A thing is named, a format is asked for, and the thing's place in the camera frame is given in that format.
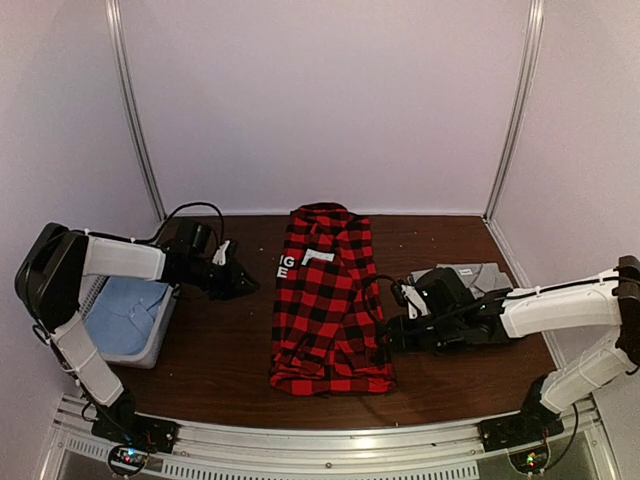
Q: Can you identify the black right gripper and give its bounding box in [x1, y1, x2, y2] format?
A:
[374, 312, 462, 355]

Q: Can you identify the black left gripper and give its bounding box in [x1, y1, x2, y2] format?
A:
[186, 257, 260, 302]

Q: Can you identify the red black plaid shirt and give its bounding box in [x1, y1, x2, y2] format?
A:
[269, 203, 396, 397]

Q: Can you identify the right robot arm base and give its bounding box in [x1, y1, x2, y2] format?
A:
[478, 376, 564, 476]

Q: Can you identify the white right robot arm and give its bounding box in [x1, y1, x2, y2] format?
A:
[383, 255, 639, 442]

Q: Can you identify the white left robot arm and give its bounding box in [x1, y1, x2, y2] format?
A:
[14, 219, 260, 407]

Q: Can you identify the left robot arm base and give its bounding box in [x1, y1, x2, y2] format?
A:
[87, 392, 179, 479]

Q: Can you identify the grey folded button shirt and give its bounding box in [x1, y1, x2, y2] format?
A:
[407, 262, 513, 300]

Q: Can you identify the light blue folded shirt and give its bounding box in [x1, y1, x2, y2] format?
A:
[84, 277, 170, 362]

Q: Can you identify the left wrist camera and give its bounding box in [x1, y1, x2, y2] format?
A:
[169, 218, 238, 266]

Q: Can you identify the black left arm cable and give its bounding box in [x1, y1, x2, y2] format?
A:
[149, 201, 226, 251]

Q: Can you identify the aluminium front rail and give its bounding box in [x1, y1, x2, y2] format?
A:
[36, 395, 620, 479]

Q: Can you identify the aluminium corner post left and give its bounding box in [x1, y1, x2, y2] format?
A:
[105, 0, 166, 221]

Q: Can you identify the aluminium corner post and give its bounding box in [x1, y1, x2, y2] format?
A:
[483, 0, 545, 223]
[105, 0, 166, 221]

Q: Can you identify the aluminium corner post right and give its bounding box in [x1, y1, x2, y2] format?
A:
[483, 0, 545, 223]

